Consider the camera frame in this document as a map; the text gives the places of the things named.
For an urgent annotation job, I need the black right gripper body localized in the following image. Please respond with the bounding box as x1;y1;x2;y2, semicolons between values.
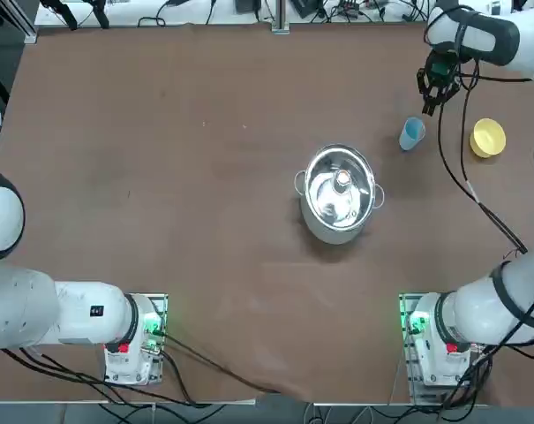
426;50;461;87

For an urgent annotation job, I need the blue plastic cup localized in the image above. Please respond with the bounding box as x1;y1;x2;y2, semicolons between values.
397;116;426;153

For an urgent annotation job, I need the yellow plastic bowl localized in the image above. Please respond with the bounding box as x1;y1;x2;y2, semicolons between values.
469;117;507;159

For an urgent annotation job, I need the black device with red connectors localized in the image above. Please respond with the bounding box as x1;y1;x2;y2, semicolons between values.
336;0;365;17

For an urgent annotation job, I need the glass pot lid with knob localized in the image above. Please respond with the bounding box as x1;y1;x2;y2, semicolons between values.
305;148;377;231

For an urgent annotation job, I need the stainless steel cooking pot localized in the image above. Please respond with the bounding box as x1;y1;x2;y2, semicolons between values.
293;143;386;246

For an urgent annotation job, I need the black tripod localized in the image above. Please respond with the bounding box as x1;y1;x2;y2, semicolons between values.
39;0;109;31

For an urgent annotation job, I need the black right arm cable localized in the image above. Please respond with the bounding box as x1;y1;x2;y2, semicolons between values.
436;57;534;257

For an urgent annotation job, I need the aluminium frame post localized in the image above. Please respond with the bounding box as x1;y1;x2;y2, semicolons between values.
271;0;290;34

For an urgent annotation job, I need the black table cable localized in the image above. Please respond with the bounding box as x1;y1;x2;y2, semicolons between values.
162;333;282;394

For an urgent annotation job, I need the aluminium frame rail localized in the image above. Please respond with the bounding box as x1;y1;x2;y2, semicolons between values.
0;0;39;44

